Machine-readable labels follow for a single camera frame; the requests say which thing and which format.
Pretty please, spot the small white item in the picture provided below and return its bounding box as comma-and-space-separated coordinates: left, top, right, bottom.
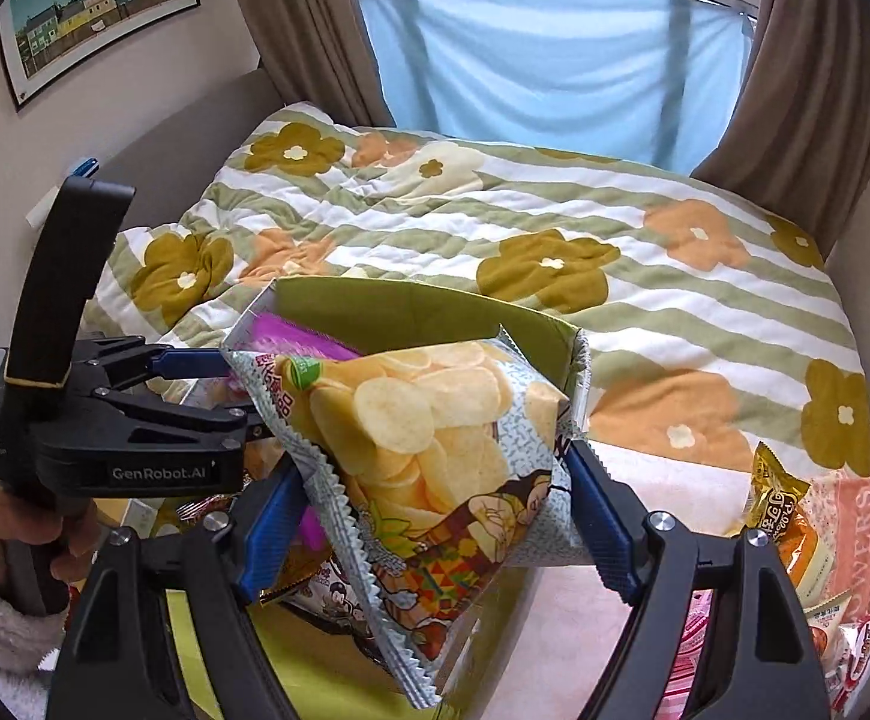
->
25, 186, 59, 230

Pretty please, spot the white orange snack packet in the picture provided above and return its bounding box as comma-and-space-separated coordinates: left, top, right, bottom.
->
802, 591, 856, 685

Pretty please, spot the floral striped blanket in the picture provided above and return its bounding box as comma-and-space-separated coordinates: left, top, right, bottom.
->
79, 101, 870, 479

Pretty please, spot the potato chips bag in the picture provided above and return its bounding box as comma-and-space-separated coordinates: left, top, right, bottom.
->
221, 326, 590, 710

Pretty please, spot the purple snack packet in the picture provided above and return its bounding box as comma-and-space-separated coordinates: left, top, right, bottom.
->
251, 315, 361, 362

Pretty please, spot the framed houses picture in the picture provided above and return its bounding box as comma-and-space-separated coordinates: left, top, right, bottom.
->
0, 0, 203, 113

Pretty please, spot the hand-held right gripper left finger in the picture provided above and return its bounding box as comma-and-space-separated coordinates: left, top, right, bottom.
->
45, 465, 308, 720

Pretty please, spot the green-lined cardboard box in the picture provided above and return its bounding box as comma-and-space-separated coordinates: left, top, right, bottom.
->
157, 276, 593, 720

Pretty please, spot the pink striped snack packet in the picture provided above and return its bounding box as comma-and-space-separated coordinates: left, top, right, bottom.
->
666, 591, 715, 720

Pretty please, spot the gold snack packet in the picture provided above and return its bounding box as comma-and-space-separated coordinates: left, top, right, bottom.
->
742, 441, 835, 602

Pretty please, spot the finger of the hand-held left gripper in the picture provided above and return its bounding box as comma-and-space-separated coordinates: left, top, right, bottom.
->
90, 390, 277, 445
75, 336, 235, 397

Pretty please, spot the brown snack packet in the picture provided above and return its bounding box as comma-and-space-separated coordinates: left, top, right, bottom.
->
285, 555, 395, 683

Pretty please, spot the pale pink bed sheet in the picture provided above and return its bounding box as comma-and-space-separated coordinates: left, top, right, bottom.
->
435, 441, 762, 720

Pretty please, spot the person's left forearm white sleeve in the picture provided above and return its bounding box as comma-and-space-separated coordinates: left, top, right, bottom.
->
0, 540, 68, 720

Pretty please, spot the light blue cloth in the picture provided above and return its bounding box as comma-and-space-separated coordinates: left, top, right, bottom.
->
356, 0, 755, 175

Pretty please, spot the red label snack packet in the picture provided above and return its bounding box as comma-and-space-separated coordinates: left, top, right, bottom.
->
832, 598, 870, 713

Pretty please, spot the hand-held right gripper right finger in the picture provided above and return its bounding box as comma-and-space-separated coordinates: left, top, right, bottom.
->
555, 439, 833, 720

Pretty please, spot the person's left hand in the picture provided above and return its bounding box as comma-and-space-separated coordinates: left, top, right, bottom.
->
0, 489, 104, 584

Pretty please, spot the brown curtain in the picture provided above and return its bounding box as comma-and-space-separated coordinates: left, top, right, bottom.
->
694, 0, 870, 257
236, 0, 397, 130

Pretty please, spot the grey headboard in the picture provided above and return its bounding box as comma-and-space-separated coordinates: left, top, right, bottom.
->
82, 67, 293, 331

